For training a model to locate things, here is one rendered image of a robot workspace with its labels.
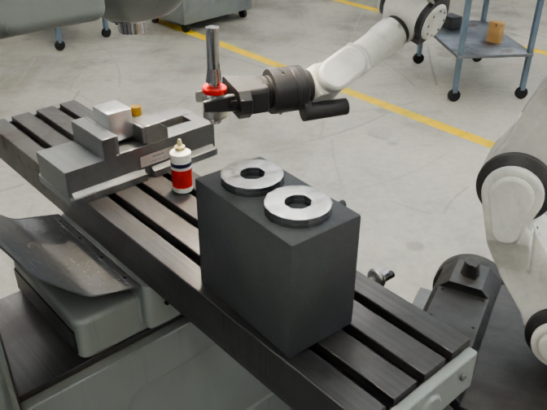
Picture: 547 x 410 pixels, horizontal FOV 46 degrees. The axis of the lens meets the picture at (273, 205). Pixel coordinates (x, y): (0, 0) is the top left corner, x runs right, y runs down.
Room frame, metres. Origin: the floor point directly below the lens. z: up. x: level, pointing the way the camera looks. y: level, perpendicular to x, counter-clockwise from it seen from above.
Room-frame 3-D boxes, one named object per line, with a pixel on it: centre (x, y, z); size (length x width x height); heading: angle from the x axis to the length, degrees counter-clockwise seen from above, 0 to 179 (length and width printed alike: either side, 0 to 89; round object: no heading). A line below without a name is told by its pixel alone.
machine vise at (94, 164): (1.21, 0.30, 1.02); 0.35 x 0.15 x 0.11; 132
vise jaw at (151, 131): (1.23, 0.28, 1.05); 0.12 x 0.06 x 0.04; 42
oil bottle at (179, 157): (1.12, 0.18, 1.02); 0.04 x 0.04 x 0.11
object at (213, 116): (1.16, 0.11, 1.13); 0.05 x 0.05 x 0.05
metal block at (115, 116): (1.19, 0.32, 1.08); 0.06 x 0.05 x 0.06; 42
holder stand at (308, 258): (0.77, 0.00, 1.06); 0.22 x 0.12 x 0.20; 39
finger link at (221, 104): (1.13, 0.10, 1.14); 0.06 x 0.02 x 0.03; 112
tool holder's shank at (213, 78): (1.16, 0.11, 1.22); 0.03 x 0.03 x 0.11
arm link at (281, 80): (1.19, 0.03, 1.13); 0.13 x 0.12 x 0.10; 22
